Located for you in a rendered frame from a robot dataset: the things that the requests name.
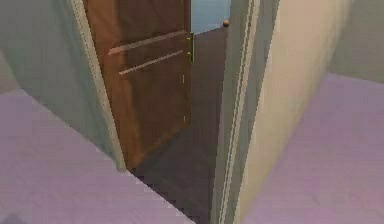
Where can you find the brown wooden room door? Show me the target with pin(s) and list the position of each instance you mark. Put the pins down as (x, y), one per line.
(146, 93)

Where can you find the small orange ball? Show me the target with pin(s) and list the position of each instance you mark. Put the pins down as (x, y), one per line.
(226, 23)

